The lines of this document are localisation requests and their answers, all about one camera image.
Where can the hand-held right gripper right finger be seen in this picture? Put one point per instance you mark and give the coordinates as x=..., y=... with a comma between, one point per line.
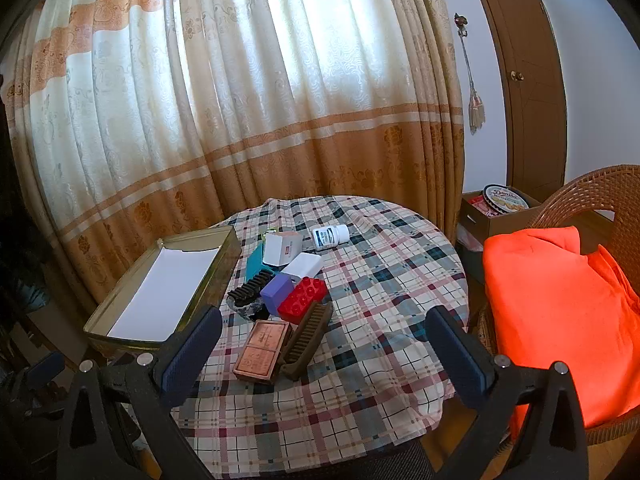
x=465, y=360

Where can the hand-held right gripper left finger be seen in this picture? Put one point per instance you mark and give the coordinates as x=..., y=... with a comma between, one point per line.
x=190, y=350

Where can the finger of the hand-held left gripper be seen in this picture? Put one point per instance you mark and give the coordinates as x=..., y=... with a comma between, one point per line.
x=47, y=369

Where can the black comb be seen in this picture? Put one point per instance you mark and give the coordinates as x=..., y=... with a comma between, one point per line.
x=247, y=287

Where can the gold metal tin tray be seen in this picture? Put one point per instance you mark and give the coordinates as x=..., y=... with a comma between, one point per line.
x=227, y=265

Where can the purple block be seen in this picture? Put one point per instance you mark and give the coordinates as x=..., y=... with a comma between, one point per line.
x=275, y=292

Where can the teal building block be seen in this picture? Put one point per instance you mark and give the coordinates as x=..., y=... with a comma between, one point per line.
x=255, y=265

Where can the brown comb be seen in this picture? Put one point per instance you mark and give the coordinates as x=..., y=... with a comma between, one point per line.
x=305, y=342

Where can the red building block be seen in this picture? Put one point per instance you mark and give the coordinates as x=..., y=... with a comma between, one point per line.
x=300, y=302

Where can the beige wooden block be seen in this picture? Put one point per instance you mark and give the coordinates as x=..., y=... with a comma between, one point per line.
x=275, y=252

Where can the white rectangular case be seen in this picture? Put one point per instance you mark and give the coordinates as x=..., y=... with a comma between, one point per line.
x=302, y=266

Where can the white pill bottle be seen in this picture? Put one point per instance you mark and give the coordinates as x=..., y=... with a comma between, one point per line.
x=327, y=237

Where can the white paper sheet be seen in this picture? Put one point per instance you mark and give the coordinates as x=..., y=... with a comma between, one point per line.
x=160, y=295

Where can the dark glass ashtray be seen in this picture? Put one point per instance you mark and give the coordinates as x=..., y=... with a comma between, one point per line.
x=245, y=311

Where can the plaid tablecloth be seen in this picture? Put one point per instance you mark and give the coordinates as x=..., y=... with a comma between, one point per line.
x=380, y=310

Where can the orange cloth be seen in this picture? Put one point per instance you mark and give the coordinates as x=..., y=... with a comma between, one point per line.
x=550, y=300

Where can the brown cardboard box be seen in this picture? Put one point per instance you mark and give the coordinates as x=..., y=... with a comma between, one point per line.
x=500, y=223

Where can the red packet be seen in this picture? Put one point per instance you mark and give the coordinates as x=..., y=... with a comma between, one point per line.
x=479, y=206

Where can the round cookie tin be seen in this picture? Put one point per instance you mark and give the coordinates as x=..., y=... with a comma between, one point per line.
x=505, y=199

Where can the wicker chair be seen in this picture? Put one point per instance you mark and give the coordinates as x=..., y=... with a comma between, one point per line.
x=575, y=195

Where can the curtain tassel tieback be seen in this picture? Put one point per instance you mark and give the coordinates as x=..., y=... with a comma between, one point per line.
x=477, y=110

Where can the brown wooden door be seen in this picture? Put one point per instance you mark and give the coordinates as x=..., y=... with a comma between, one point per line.
x=525, y=110

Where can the cream and orange curtain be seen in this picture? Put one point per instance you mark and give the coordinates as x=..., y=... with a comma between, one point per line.
x=200, y=85

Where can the brass door knob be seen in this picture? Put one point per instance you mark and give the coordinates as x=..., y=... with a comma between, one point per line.
x=516, y=76

